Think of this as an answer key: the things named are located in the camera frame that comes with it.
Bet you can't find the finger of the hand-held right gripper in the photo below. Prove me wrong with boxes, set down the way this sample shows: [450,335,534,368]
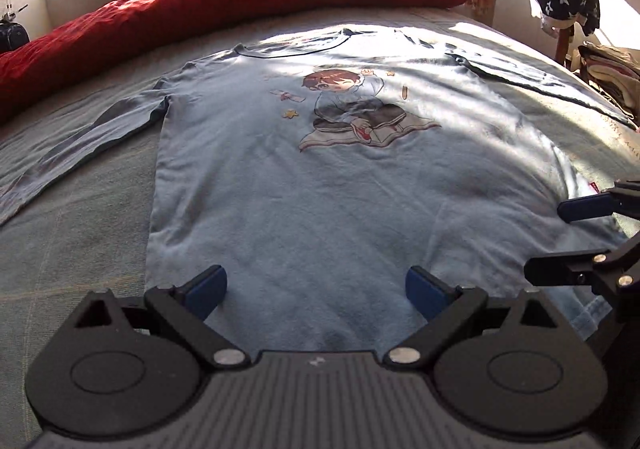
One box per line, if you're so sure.
[557,180,640,226]
[523,236,640,327]

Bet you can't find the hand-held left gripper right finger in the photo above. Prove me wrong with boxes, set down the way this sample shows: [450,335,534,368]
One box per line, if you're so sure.
[382,266,559,371]

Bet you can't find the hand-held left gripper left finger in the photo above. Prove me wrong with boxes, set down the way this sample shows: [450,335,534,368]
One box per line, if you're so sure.
[74,265,252,371]

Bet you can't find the light blue cartoon print shirt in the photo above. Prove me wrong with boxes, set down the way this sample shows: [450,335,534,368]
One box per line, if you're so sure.
[0,26,640,356]

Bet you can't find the pile of folded clothes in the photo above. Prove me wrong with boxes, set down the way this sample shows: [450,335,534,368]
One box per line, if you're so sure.
[576,42,640,126]

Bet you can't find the grey bed sheet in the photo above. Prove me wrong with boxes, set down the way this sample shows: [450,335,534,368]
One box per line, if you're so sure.
[0,4,640,449]

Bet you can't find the wooden chair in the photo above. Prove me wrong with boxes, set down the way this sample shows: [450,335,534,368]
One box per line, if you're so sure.
[554,23,577,66]

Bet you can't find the red duvet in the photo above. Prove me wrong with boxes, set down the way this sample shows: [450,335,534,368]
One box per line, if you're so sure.
[0,0,476,126]

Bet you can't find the black bag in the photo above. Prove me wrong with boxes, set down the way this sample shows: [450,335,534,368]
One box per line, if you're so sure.
[0,4,32,56]

